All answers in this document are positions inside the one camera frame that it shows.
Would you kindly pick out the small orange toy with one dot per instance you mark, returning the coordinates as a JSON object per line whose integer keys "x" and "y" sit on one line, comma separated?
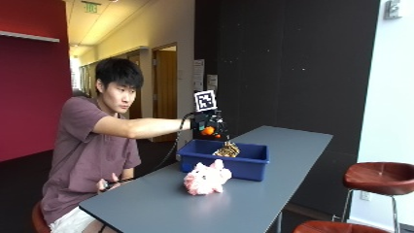
{"x": 208, "y": 130}

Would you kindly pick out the black handheld device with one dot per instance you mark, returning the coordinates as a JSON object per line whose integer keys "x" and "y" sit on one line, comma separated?
{"x": 122, "y": 182}

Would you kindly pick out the striped tiger soft toy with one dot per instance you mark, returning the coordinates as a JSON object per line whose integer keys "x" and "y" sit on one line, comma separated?
{"x": 228, "y": 150}

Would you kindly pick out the white marker cube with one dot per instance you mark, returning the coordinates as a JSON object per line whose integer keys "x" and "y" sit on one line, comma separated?
{"x": 205, "y": 100}

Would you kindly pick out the the person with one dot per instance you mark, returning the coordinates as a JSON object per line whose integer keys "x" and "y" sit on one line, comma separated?
{"x": 85, "y": 155}

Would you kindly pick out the white paper notice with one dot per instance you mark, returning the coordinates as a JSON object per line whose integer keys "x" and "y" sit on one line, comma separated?
{"x": 198, "y": 75}
{"x": 212, "y": 83}

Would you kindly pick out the blue plastic bin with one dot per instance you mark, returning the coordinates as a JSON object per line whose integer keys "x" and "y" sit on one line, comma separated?
{"x": 241, "y": 166}

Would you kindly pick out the wooden door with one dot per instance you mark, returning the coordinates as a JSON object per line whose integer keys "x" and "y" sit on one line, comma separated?
{"x": 134, "y": 87}
{"x": 165, "y": 93}

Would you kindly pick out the pink pig soft toy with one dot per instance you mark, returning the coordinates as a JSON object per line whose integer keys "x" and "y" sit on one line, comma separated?
{"x": 206, "y": 179}

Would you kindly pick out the brown stool with metal legs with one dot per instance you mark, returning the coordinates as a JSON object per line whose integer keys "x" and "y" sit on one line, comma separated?
{"x": 379, "y": 179}
{"x": 39, "y": 220}
{"x": 341, "y": 227}

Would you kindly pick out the metal table leg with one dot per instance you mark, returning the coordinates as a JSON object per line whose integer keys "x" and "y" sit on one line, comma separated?
{"x": 279, "y": 223}

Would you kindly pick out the green exit sign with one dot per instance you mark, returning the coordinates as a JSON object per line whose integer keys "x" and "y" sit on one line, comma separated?
{"x": 90, "y": 7}

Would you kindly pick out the white wall outlet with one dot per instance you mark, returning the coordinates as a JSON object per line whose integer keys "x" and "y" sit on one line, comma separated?
{"x": 365, "y": 195}

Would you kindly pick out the white wall shelf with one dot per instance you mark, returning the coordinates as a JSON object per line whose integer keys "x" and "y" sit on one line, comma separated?
{"x": 28, "y": 36}

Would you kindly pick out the grey wall device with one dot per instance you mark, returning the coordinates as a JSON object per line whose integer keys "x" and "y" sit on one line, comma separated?
{"x": 391, "y": 9}

